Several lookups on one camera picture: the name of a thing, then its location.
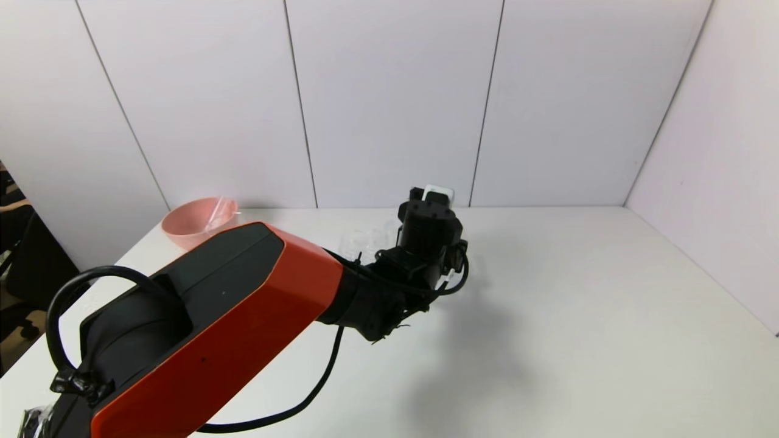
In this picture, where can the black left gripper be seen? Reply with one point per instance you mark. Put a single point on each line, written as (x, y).
(457, 255)

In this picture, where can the test tube with red pigment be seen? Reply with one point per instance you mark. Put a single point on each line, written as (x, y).
(220, 210)

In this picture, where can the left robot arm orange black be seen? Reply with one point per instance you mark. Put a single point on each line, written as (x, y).
(231, 322)

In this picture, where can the clear acrylic test tube rack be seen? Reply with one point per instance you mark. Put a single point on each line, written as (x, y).
(359, 240)

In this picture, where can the pink bowl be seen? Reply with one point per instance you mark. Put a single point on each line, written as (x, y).
(185, 225)

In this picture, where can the black chair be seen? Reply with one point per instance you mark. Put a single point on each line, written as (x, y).
(30, 267)

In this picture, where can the plastic wrapped robot torso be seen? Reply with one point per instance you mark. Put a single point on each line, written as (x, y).
(33, 423)

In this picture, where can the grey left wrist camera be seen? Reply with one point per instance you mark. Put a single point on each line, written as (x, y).
(439, 193)

